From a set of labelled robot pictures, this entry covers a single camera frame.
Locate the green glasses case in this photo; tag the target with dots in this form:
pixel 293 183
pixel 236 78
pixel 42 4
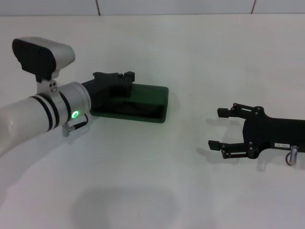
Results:
pixel 147 95

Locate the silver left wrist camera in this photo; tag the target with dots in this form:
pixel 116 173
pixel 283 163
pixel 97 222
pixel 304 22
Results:
pixel 40 57

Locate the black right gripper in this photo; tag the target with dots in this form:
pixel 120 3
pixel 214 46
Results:
pixel 267 131

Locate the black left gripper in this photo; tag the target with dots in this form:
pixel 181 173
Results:
pixel 100 86

